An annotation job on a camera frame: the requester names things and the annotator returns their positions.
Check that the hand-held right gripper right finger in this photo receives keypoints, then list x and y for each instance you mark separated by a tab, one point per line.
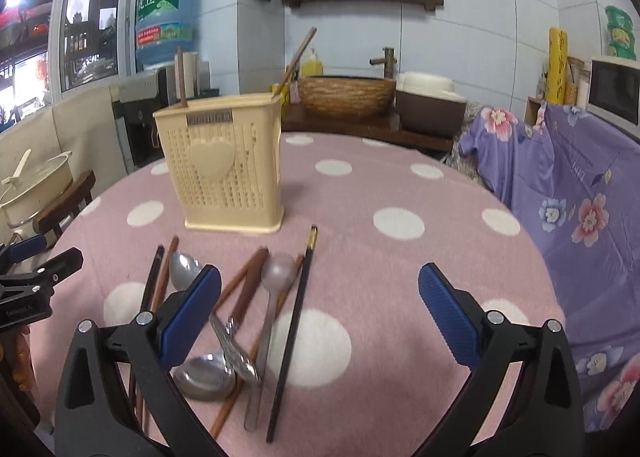
447	322

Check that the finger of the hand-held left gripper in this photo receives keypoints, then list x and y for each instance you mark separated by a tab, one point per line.
29	248
62	263

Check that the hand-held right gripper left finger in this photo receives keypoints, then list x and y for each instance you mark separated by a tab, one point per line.
192	319

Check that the cream plastic utensil holder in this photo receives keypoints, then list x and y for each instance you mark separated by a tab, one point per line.
210	162

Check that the person's left hand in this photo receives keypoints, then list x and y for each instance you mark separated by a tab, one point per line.
22	357

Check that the dark wooden chair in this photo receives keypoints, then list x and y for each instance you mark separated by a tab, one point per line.
65	207

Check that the white pot with lid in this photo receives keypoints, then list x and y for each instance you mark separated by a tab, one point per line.
35	182

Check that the pink polka dot tablecloth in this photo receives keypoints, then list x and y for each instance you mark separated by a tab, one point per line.
375	287

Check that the beige cloth cover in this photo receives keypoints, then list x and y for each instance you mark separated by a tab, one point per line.
55	132

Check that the white black water dispenser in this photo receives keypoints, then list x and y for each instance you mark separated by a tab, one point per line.
136	122

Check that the purple floral cloth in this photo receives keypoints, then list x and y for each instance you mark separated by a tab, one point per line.
565	177

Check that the brown storage box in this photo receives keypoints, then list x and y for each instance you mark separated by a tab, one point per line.
430	113

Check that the dark wooden counter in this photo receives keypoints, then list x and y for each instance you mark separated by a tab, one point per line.
360	131

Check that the small cardboard box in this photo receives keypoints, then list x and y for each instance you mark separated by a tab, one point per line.
533	111

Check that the glass window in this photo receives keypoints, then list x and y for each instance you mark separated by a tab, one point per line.
85	22

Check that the yellow cup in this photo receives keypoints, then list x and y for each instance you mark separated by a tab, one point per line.
279	91

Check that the woven brown basin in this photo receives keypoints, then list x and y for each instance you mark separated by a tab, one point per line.
345	96

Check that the pink patterned cup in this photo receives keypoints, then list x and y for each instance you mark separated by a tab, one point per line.
295	91

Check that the blue water jug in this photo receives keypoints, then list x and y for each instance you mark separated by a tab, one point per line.
165	22

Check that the bronze faucet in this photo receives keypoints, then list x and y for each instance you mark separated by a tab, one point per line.
387	61

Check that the yellow plastic roll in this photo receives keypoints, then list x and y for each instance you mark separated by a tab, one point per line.
557	67

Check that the yellow soap pump bottle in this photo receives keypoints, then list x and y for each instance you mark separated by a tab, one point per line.
312	66

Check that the white microwave oven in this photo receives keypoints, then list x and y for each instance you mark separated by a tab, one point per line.
612	89

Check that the green packets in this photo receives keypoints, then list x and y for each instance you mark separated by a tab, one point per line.
620	32

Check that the dark wooden wall shelf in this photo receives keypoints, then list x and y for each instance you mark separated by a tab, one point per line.
362	0

